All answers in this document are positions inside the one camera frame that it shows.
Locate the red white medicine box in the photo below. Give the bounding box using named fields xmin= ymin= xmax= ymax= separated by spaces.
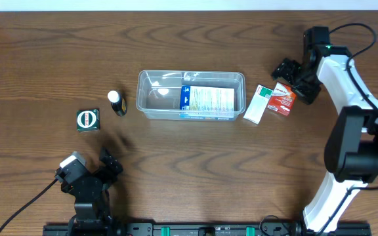
xmin=267 ymin=83 xmax=296 ymax=116

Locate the green Zam-Buk ointment box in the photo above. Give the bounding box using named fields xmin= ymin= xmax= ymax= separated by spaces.
xmin=76 ymin=108 xmax=100 ymax=132

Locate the white green medicine box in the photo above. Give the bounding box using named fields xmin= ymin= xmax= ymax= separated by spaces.
xmin=243 ymin=85 xmax=273 ymax=125

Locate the dark bottle white cap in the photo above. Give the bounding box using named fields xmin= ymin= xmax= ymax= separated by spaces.
xmin=108 ymin=90 xmax=127 ymax=117

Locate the blue fever patch box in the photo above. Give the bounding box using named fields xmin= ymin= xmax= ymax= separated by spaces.
xmin=179 ymin=85 xmax=235 ymax=120

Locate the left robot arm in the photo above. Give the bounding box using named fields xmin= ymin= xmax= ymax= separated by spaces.
xmin=55 ymin=147 xmax=123 ymax=235

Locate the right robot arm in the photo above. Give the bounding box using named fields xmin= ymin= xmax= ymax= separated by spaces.
xmin=271 ymin=44 xmax=378 ymax=235

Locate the clear plastic container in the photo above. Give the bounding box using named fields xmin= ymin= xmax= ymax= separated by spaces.
xmin=136 ymin=70 xmax=246 ymax=121

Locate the black mounting rail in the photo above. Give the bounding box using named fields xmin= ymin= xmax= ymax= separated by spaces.
xmin=43 ymin=222 xmax=372 ymax=236

